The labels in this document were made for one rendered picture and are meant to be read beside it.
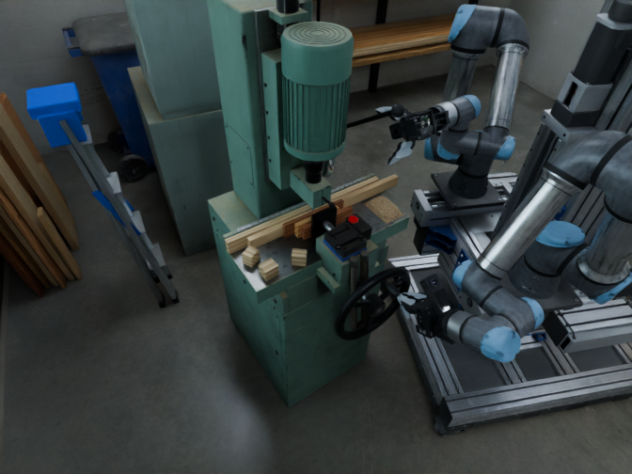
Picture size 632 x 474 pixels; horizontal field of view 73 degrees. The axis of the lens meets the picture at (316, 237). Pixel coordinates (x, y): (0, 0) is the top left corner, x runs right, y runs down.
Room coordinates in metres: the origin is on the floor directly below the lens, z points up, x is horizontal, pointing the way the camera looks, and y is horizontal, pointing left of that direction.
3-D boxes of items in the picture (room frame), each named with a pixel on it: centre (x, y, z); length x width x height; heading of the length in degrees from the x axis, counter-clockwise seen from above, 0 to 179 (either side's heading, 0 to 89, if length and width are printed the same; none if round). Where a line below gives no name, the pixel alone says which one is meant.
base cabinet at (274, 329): (1.15, 0.08, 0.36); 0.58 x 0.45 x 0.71; 36
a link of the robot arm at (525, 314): (0.60, -0.47, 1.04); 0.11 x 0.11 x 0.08; 34
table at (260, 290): (0.97, -0.04, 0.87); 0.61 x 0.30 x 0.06; 126
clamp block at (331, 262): (0.90, -0.09, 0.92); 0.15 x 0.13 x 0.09; 126
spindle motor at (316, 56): (1.06, 0.01, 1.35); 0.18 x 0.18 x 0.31
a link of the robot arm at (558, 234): (0.89, -0.71, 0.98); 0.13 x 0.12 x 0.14; 34
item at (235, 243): (1.07, 0.03, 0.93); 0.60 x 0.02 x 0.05; 126
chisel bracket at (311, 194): (1.07, 0.02, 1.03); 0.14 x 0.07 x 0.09; 36
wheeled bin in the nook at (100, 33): (2.67, 1.22, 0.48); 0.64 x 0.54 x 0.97; 119
